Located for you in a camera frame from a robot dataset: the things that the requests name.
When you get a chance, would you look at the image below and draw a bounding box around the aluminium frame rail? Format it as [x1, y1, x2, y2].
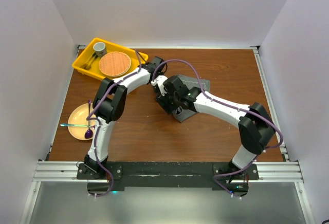
[19, 44, 317, 224]

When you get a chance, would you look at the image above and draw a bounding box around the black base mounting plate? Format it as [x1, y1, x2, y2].
[77, 162, 259, 196]

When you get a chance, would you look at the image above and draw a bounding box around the grey cloth napkin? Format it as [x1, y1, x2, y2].
[172, 74, 202, 123]

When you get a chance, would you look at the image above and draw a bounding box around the dark cutlery in tray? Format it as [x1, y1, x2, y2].
[81, 52, 98, 70]

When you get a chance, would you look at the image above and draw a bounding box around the white ceramic cup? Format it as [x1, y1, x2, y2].
[93, 42, 107, 58]

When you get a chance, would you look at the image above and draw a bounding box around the yellow plastic tray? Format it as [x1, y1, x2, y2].
[72, 38, 148, 80]

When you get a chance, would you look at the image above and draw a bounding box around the pale yellow round plate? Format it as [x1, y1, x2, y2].
[67, 103, 96, 141]

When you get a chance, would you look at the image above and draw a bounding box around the iridescent fork on plate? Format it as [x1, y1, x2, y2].
[59, 123, 96, 129]

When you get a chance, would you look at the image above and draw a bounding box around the purple iridescent spoon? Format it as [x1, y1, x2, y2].
[84, 100, 93, 139]

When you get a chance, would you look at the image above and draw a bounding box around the woven wicker plate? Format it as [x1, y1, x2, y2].
[99, 51, 132, 77]

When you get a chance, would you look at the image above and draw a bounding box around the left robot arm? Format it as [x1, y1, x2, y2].
[84, 57, 164, 179]

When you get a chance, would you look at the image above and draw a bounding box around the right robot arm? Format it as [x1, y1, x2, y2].
[151, 76, 275, 179]

